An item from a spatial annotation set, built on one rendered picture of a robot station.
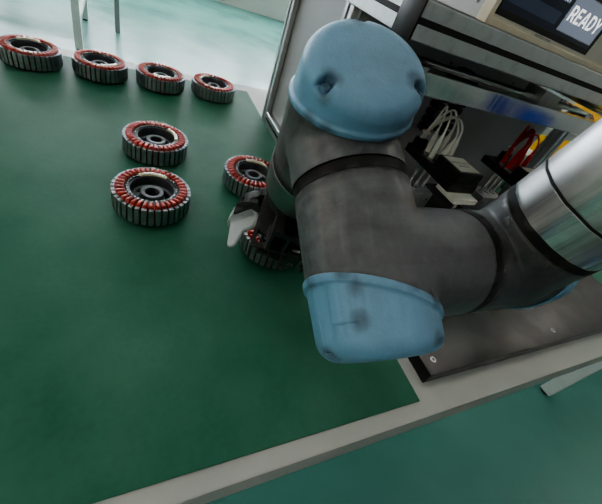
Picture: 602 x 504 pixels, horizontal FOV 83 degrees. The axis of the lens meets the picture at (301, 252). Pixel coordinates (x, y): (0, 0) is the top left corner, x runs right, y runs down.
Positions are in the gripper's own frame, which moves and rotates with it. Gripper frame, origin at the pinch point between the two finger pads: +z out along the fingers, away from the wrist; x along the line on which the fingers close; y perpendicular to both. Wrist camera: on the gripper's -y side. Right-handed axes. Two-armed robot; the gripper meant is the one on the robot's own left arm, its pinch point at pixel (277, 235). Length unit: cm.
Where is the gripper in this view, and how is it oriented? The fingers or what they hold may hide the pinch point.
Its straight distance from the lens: 52.1
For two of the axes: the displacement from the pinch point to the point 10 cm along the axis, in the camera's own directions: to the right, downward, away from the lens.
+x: 9.5, 2.9, 1.4
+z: -2.2, 2.8, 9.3
